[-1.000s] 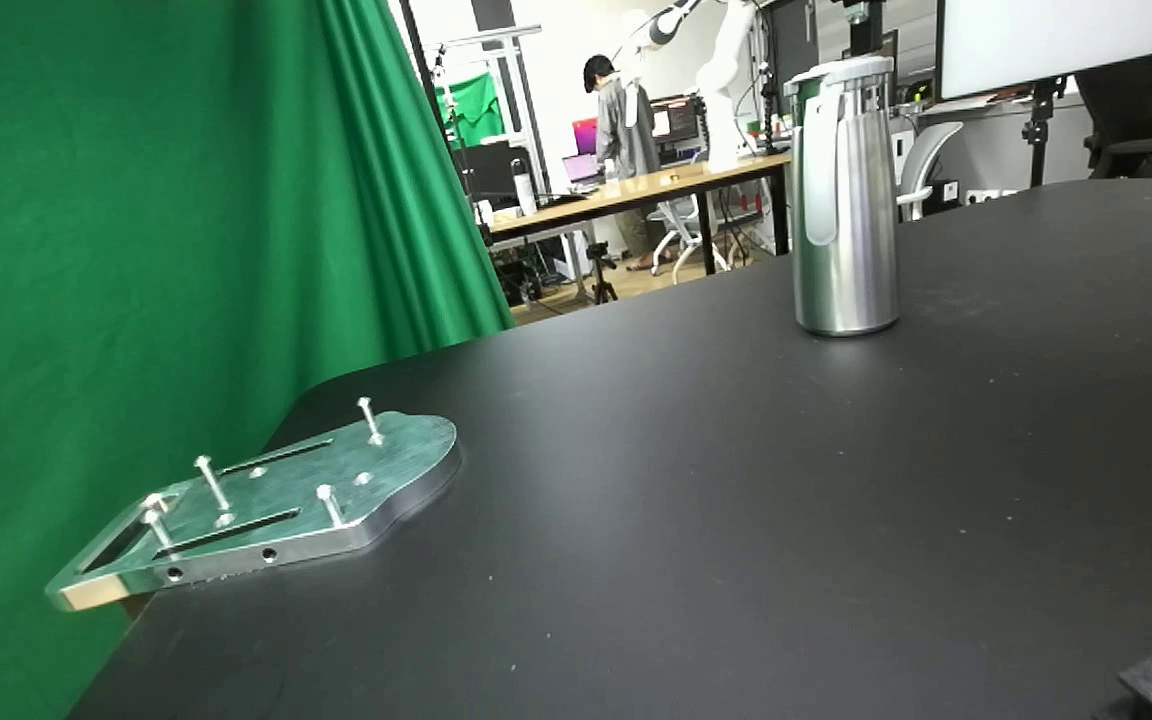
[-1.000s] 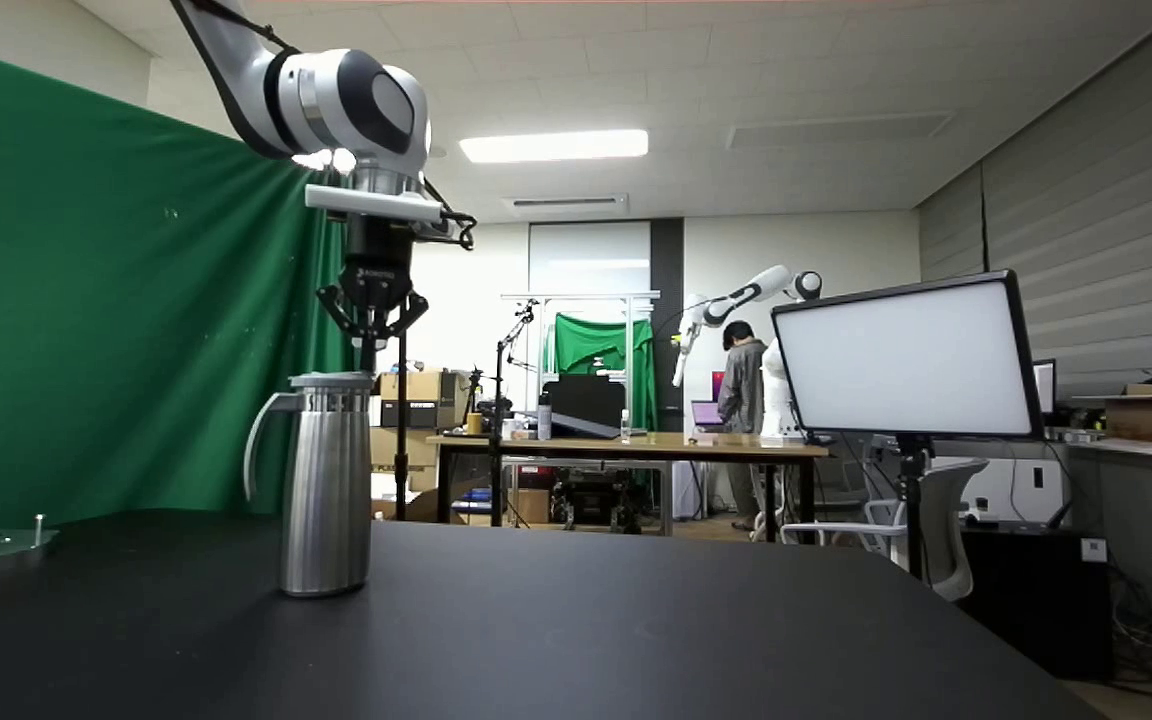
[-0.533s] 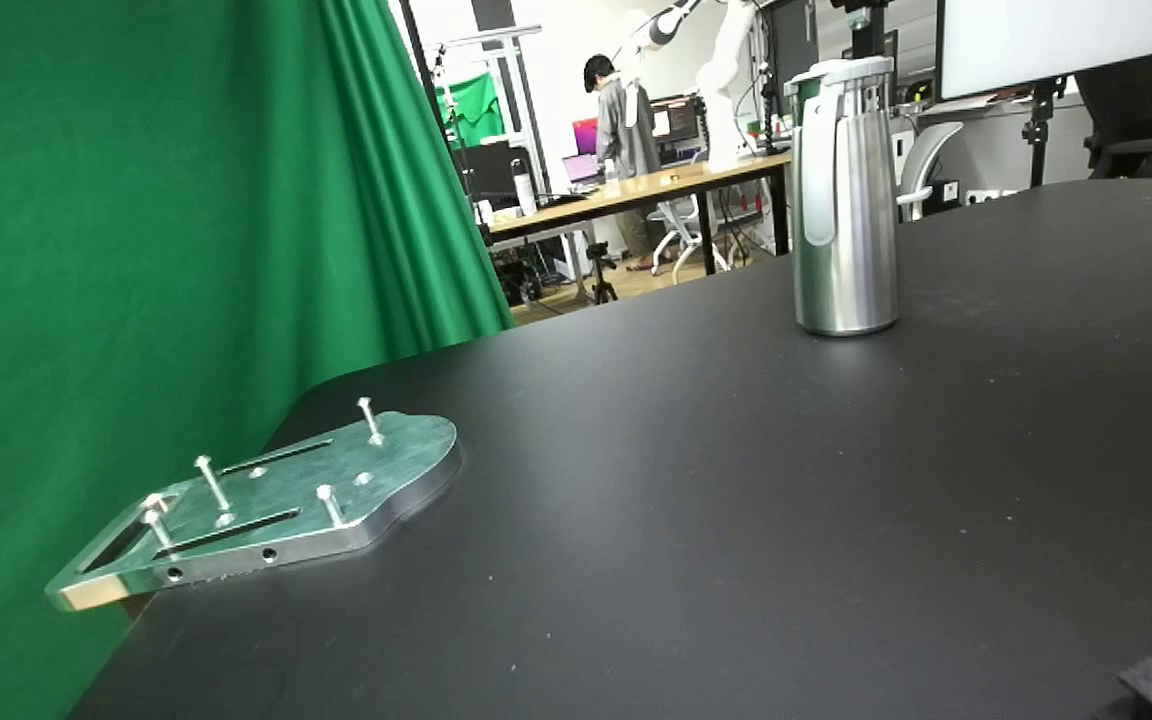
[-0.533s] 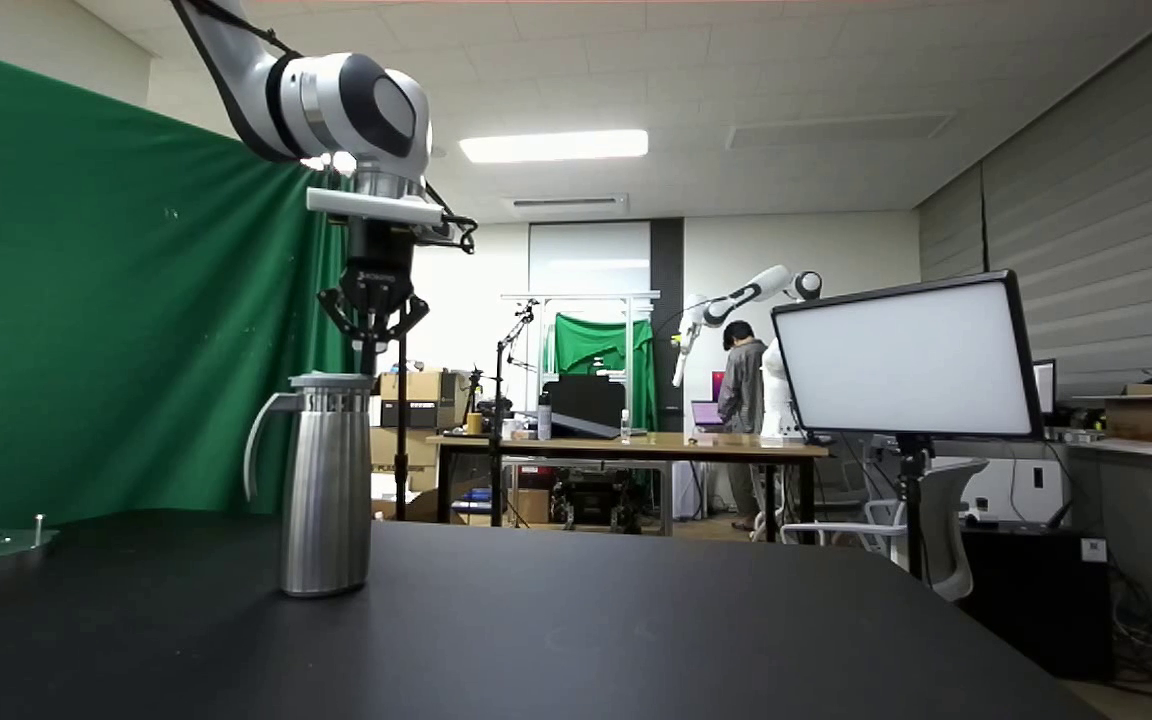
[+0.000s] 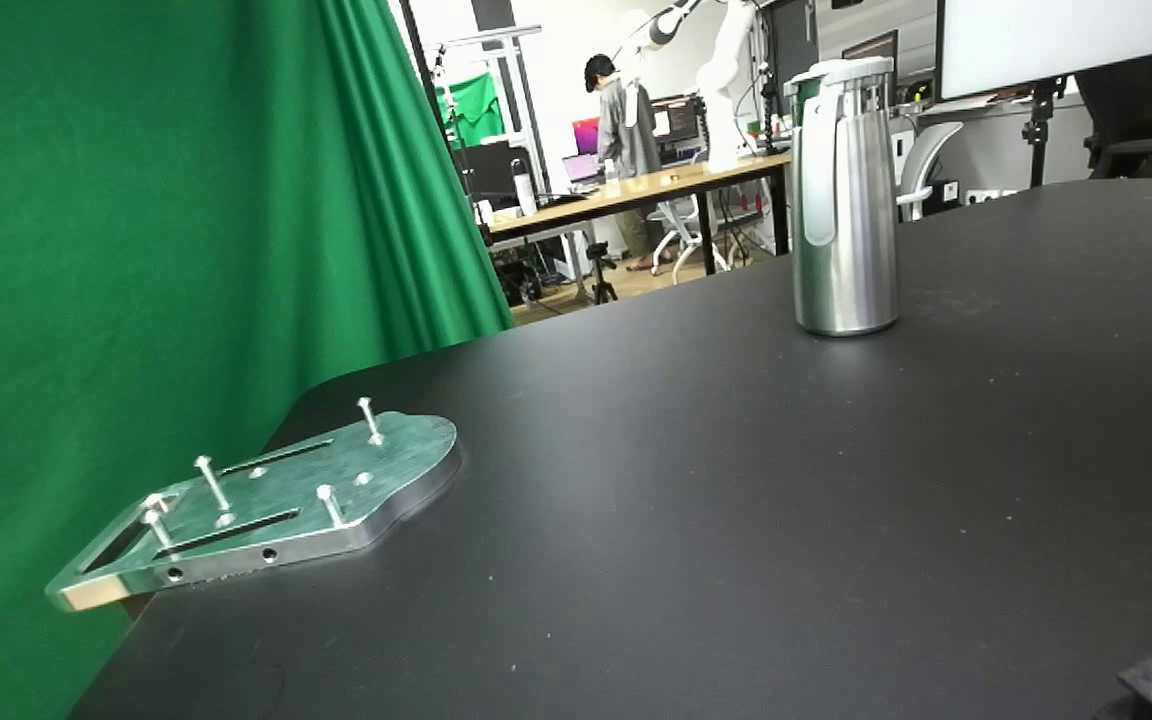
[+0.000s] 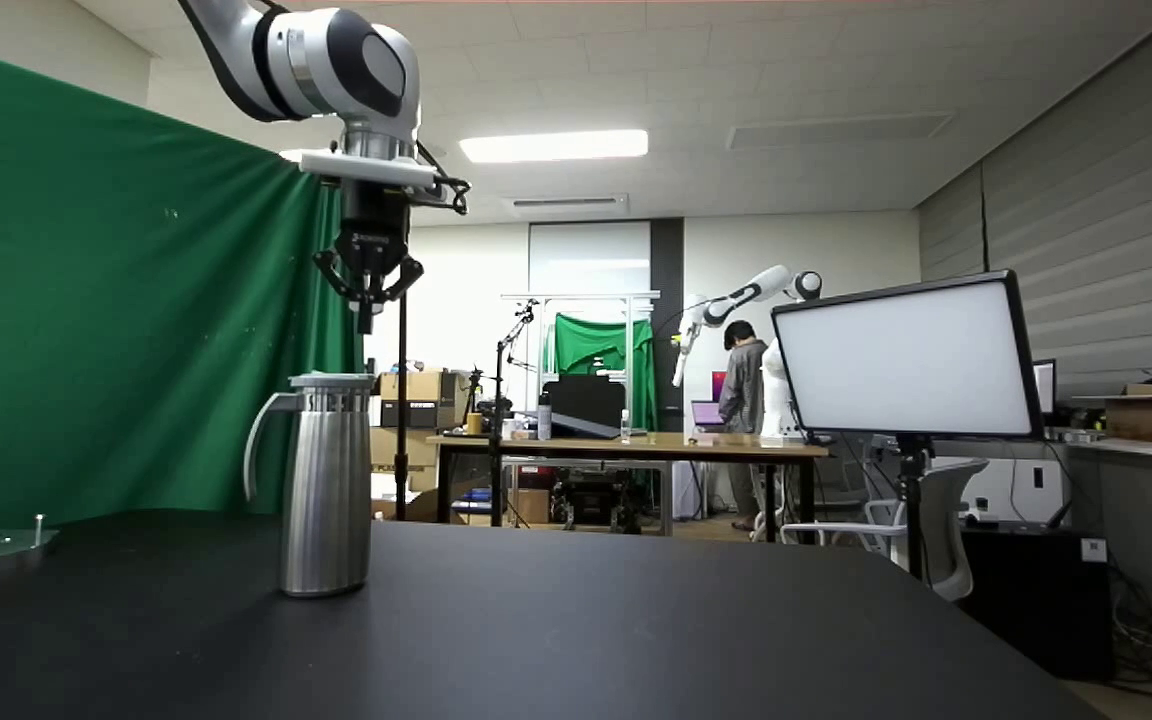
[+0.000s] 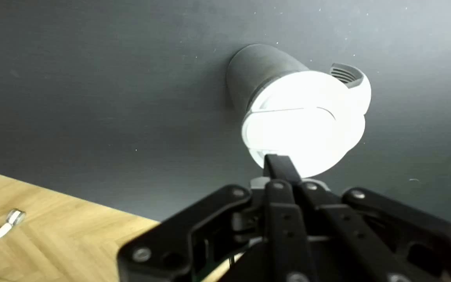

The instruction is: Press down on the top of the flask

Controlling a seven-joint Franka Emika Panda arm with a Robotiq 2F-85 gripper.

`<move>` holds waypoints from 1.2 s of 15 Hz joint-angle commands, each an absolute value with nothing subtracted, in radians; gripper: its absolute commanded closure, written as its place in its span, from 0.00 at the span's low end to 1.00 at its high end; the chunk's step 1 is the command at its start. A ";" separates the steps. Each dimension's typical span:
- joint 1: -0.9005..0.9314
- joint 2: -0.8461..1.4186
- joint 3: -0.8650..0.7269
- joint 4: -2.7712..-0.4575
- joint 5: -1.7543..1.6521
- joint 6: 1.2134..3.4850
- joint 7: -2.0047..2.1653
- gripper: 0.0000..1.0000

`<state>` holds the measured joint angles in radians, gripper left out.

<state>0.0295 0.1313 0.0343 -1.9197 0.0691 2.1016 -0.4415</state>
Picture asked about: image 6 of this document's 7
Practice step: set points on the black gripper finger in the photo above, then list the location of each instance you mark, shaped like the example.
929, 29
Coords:
347, 280
394, 280

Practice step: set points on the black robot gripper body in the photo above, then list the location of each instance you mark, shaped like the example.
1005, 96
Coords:
373, 220

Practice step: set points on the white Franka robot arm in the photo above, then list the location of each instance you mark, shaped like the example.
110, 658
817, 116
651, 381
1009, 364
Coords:
319, 60

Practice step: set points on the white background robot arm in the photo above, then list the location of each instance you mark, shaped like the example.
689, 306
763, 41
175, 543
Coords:
737, 302

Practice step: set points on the stainless steel flask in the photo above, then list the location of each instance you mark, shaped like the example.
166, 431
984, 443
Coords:
327, 495

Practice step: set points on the person in grey top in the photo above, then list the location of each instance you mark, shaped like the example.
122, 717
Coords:
741, 384

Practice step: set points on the black thin stand pole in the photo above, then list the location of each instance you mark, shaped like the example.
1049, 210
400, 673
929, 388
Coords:
400, 401

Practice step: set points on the stacked cardboard boxes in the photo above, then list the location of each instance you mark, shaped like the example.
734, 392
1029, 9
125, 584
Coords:
422, 396

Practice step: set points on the ceiling air vent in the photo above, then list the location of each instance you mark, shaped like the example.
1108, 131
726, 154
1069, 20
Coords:
570, 204

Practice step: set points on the rectangular ceiling light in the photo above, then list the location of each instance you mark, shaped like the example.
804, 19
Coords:
554, 145

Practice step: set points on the small green backdrop cloth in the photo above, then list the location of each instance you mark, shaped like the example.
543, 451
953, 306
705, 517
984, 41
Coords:
599, 347

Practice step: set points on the black case on table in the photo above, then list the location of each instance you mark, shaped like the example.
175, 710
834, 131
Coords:
586, 407

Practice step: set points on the large green backdrop cloth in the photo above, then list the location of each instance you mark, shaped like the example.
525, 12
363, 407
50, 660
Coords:
99, 322

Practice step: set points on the wooden table with black legs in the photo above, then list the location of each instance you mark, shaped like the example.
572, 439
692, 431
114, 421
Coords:
601, 451

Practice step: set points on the laptop with pink screen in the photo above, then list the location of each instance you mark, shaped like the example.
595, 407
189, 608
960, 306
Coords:
705, 411

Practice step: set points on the white whiteboard on stand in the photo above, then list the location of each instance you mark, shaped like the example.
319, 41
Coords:
907, 357

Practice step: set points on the black monitor stand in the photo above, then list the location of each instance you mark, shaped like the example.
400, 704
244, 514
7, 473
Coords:
919, 502

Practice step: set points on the white office chair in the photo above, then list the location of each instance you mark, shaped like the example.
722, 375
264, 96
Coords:
940, 524

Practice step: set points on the white equipment box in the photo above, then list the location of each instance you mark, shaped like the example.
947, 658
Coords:
1017, 491

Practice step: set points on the small secondary monitor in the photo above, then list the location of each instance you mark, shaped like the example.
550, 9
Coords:
1045, 384

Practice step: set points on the black computer tower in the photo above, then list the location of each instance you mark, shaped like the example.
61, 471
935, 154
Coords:
1041, 602

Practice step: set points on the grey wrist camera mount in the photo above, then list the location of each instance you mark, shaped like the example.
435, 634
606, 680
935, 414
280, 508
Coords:
381, 171

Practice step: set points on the camera tripod stand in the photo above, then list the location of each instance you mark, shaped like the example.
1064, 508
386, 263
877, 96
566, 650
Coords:
505, 384

